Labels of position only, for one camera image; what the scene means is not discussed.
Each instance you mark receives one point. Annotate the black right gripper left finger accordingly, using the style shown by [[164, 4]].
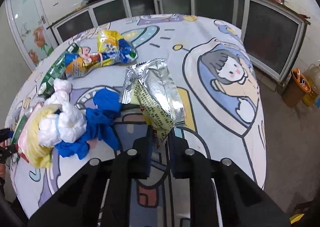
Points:
[[99, 193]]

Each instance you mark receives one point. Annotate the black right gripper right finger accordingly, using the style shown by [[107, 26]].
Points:
[[221, 193]]

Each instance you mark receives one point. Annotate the blue glove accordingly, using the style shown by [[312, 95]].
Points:
[[99, 125]]

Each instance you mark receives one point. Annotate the white tissue bundle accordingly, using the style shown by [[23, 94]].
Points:
[[65, 122]]

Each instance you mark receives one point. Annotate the silver yellow foil snack wrapper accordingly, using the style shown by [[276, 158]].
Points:
[[150, 86]]

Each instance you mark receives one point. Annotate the blue yellow snack bag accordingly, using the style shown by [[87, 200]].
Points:
[[112, 49]]

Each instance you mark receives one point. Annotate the kitchen counter cabinet glass doors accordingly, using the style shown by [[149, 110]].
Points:
[[272, 33]]

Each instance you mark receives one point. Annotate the pink snack packet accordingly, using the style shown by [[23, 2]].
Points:
[[19, 138]]

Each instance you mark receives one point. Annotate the cartoon print tablecloth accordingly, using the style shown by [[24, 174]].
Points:
[[223, 112]]

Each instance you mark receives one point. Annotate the brown waste bin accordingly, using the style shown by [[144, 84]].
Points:
[[296, 88]]

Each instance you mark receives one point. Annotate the green snack wrapper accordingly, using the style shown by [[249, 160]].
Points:
[[56, 71]]

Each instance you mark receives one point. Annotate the large cooking oil jug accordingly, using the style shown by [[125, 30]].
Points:
[[312, 76]]

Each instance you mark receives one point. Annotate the flower painted glass door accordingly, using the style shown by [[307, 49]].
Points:
[[30, 29]]

